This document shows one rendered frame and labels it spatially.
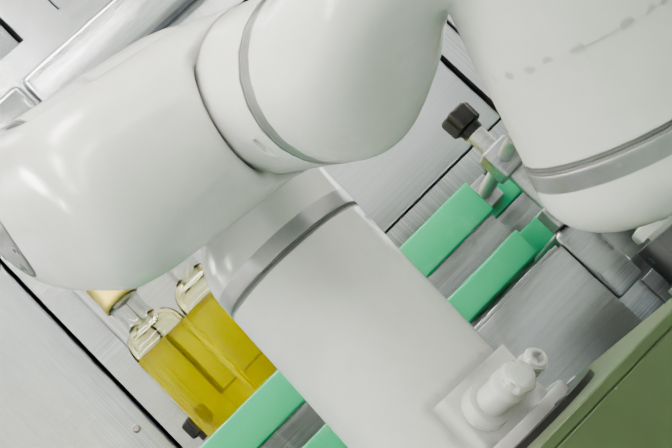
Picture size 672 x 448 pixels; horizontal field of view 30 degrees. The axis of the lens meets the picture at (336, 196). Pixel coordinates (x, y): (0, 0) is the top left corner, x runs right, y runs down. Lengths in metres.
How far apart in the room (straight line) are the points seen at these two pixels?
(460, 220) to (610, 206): 0.52
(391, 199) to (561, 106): 0.80
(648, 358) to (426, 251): 0.40
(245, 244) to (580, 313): 0.38
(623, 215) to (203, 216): 0.20
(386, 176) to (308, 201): 0.61
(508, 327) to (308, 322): 0.33
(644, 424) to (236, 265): 0.22
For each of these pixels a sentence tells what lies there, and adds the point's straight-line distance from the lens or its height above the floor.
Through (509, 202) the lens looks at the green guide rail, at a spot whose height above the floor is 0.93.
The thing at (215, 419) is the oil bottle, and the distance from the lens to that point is 1.08.
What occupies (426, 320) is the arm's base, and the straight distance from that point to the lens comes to 0.66.
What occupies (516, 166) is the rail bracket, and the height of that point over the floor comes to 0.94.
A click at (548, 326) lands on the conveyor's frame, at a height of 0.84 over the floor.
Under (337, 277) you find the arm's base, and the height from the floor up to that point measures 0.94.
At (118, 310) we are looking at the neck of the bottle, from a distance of 1.11.
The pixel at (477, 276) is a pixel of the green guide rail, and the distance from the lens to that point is 0.99.
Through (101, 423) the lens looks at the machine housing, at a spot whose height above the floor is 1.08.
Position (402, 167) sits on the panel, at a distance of 1.28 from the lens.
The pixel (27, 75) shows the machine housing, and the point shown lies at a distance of 1.34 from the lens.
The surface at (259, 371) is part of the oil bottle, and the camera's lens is 1.08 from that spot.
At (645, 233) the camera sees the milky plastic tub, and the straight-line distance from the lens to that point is 0.99.
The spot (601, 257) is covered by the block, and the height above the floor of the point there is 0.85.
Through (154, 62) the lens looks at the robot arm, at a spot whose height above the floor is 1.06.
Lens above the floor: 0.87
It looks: 9 degrees up
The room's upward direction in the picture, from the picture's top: 46 degrees counter-clockwise
